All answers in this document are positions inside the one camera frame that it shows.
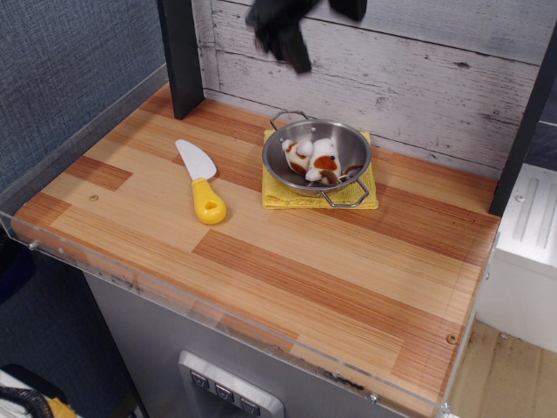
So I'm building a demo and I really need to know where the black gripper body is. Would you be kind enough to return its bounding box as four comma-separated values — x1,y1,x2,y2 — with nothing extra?
245,0,319,30

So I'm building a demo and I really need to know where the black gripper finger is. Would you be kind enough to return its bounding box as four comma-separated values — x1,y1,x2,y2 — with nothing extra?
329,0,367,22
254,18,312,73

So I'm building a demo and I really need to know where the white brown plush dog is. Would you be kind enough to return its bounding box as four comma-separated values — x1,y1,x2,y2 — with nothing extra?
281,138,363,185

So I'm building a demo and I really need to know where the yellow folded cloth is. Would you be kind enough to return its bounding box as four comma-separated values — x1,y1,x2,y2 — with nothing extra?
262,128,380,211

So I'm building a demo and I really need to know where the white ridged side panel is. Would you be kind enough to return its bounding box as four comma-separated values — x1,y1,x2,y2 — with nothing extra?
496,164,556,278

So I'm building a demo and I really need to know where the clear acrylic guard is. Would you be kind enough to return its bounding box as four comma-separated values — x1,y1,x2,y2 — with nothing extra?
14,59,497,417

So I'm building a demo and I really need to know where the grey toy fridge cabinet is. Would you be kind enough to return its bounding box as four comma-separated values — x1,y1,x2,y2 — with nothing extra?
85,274,396,417

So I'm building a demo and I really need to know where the silver dispenser button panel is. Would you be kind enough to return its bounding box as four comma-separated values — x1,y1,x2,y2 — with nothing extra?
178,350,285,417

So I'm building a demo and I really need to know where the dark left post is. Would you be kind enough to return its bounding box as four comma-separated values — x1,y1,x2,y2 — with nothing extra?
157,0,205,119

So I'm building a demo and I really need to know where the dark post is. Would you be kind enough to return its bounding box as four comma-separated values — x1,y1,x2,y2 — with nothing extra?
488,27,556,217
157,0,205,119

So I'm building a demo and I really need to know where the yellow handled toy knife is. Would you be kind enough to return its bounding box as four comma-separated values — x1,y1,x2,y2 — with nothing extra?
175,139,227,225

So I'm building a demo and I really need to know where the dark right post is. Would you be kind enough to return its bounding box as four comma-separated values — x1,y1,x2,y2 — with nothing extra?
488,27,556,217

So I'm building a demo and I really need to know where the black braided cable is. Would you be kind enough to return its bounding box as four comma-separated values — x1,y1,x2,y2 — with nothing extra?
0,385,51,418

